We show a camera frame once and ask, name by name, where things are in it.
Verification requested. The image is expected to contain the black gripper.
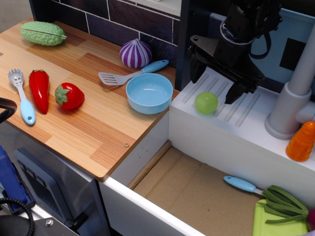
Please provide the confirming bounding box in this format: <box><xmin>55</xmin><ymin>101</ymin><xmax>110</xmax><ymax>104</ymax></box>
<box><xmin>188</xmin><ymin>35</ymin><xmax>264</xmax><ymax>104</ymax></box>

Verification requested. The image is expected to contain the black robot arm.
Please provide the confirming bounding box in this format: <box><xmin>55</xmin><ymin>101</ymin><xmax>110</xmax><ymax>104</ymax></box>
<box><xmin>188</xmin><ymin>0</ymin><xmax>283</xmax><ymax>104</ymax></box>

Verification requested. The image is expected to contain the light blue bowl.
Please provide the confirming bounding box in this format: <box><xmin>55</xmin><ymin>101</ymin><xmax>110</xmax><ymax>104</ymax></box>
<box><xmin>126</xmin><ymin>73</ymin><xmax>173</xmax><ymax>115</ymax></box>

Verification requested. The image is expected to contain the purple striped onion toy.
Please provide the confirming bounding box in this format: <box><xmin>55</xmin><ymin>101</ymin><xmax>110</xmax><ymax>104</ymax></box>
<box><xmin>120</xmin><ymin>38</ymin><xmax>153</xmax><ymax>68</ymax></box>

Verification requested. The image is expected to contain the grey toy faucet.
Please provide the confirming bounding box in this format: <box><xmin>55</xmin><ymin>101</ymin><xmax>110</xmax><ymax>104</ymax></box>
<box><xmin>265</xmin><ymin>29</ymin><xmax>315</xmax><ymax>140</ymax></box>

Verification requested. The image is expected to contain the orange carrot toy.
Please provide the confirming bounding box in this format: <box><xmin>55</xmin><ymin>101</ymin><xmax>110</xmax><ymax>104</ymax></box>
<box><xmin>286</xmin><ymin>121</ymin><xmax>315</xmax><ymax>162</ymax></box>

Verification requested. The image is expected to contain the red strawberry toy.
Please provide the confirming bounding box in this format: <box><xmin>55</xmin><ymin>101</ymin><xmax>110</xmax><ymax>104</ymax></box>
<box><xmin>55</xmin><ymin>83</ymin><xmax>85</xmax><ymax>110</ymax></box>

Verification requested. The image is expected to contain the pink radish toy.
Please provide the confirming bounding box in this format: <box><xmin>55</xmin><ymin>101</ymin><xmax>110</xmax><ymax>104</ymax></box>
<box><xmin>307</xmin><ymin>209</ymin><xmax>315</xmax><ymax>231</ymax></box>

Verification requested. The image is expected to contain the lime green cutting board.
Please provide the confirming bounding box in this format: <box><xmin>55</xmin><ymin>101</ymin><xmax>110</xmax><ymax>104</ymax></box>
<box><xmin>252</xmin><ymin>199</ymin><xmax>310</xmax><ymax>236</ymax></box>

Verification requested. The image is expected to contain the red chili pepper toy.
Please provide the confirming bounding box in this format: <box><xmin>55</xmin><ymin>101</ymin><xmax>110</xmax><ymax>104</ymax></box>
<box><xmin>29</xmin><ymin>70</ymin><xmax>49</xmax><ymax>114</ymax></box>

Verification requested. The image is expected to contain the green bitter melon toy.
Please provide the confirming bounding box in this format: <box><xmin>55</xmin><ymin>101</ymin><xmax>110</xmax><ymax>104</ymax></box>
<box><xmin>19</xmin><ymin>21</ymin><xmax>67</xmax><ymax>46</ymax></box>

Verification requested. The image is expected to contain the black gooseneck tube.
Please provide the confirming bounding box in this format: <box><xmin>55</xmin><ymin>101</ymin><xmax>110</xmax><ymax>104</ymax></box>
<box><xmin>0</xmin><ymin>97</ymin><xmax>17</xmax><ymax>123</ymax></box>

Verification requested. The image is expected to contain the blue clamp block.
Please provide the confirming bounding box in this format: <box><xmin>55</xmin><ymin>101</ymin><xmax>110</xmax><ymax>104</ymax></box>
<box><xmin>0</xmin><ymin>146</ymin><xmax>35</xmax><ymax>208</ymax></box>

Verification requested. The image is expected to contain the blue handled utensil in sink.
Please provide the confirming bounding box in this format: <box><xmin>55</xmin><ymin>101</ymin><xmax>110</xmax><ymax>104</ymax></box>
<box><xmin>223</xmin><ymin>176</ymin><xmax>262</xmax><ymax>196</ymax></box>

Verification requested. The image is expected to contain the grey spatula blue handle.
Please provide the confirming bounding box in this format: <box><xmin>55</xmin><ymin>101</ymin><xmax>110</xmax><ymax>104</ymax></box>
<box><xmin>98</xmin><ymin>59</ymin><xmax>169</xmax><ymax>86</ymax></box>

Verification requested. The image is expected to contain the grey pasta spoon blue handle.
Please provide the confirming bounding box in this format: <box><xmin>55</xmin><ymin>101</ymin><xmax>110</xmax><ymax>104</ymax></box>
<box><xmin>8</xmin><ymin>68</ymin><xmax>36</xmax><ymax>125</ymax></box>

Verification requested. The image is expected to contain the black cable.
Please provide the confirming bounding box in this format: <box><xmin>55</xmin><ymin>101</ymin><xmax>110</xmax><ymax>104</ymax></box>
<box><xmin>0</xmin><ymin>197</ymin><xmax>35</xmax><ymax>236</ymax></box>

